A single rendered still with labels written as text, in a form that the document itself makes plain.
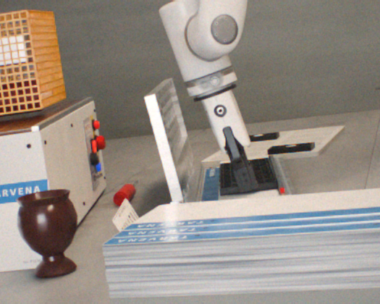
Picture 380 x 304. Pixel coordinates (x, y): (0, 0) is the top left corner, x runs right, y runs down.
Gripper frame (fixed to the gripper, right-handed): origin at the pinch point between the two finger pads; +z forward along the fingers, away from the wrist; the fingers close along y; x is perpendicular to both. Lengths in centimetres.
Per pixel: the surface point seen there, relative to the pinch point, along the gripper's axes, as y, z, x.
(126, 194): 15.1, -2.1, 22.5
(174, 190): -8.9, -3.4, 10.9
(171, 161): -8.9, -7.9, 9.8
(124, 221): -23.1, -3.5, 17.5
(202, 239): -59, -5, 4
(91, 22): 255, -48, 51
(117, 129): 255, 2, 57
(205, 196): 2.8, 1.1, 7.7
